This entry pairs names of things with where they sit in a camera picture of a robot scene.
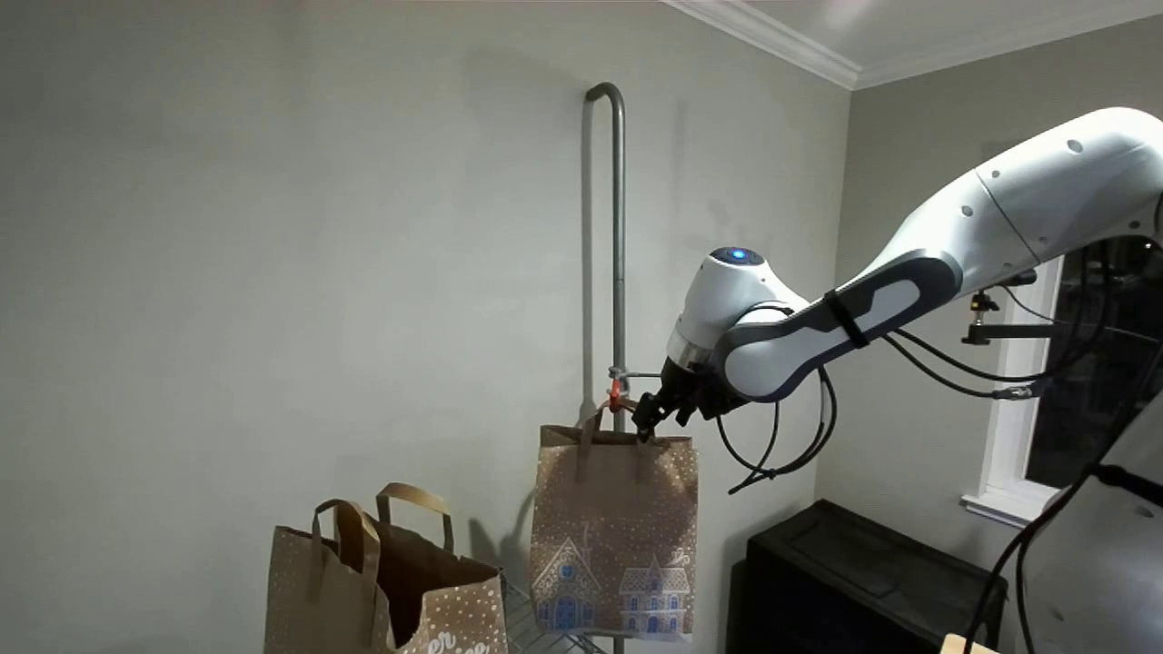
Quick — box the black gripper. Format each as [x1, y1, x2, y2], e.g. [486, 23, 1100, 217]
[630, 357, 732, 442]

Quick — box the brown dotted paper bag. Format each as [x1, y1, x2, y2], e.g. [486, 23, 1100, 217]
[359, 478, 514, 654]
[527, 400, 705, 648]
[260, 495, 400, 654]

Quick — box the grey metal stand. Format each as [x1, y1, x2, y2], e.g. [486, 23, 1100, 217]
[575, 79, 634, 654]

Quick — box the white framed window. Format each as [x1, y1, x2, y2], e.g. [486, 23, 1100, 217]
[959, 224, 1163, 530]

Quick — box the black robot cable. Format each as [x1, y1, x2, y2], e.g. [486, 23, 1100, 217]
[878, 322, 1045, 405]
[959, 453, 1163, 654]
[710, 359, 843, 497]

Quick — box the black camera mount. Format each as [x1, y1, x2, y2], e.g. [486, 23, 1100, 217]
[959, 277, 1060, 351]

